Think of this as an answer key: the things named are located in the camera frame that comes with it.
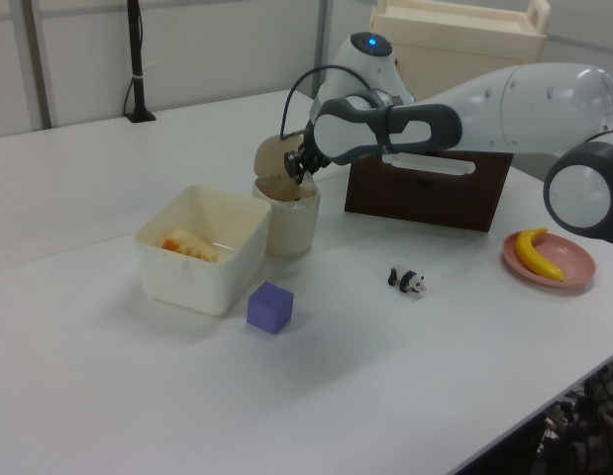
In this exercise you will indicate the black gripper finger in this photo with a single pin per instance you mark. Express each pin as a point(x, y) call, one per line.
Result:
point(313, 166)
point(295, 164)

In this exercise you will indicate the black pole stand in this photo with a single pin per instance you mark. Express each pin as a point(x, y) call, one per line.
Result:
point(136, 64)

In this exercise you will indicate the cream swing-lid trash can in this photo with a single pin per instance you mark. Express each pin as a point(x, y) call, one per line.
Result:
point(291, 227)

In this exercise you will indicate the cream plastic open bin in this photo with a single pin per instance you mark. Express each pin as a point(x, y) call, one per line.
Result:
point(197, 287)

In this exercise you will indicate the white paper ball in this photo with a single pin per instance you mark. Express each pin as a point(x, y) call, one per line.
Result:
point(305, 188)

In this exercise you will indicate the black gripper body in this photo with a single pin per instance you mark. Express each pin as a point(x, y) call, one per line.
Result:
point(313, 151)

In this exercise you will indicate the dark wooden drawer box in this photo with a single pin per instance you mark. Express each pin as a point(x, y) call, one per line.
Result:
point(425, 203)

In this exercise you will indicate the yellow banana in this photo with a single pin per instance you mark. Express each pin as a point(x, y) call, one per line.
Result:
point(534, 257)

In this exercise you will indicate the panda figurine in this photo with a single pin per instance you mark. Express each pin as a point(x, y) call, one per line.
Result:
point(407, 280)

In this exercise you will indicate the toast slice with orange crust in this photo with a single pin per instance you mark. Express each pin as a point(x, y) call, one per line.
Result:
point(189, 245)

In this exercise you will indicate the purple cube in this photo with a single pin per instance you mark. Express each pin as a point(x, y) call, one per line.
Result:
point(269, 312)

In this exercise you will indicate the pink plate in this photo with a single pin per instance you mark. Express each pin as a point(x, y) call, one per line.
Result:
point(578, 262)

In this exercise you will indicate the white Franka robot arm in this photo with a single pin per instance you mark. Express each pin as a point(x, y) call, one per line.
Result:
point(509, 109)

